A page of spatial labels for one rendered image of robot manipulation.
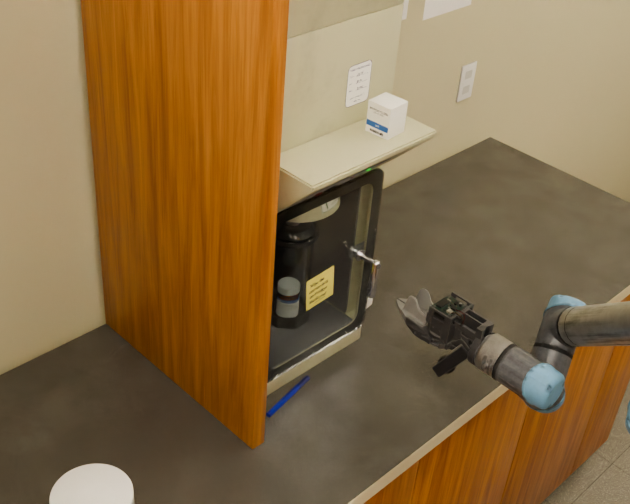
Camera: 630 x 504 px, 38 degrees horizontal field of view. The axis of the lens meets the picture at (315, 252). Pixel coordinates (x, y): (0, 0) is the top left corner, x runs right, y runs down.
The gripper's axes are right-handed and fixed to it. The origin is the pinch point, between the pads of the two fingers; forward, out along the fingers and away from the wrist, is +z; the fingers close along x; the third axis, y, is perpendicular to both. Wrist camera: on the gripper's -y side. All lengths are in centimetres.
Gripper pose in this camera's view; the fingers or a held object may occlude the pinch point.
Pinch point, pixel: (402, 306)
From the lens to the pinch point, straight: 181.3
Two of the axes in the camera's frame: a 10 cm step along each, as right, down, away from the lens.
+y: 0.7, -8.2, -5.7
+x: -7.1, 3.6, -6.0
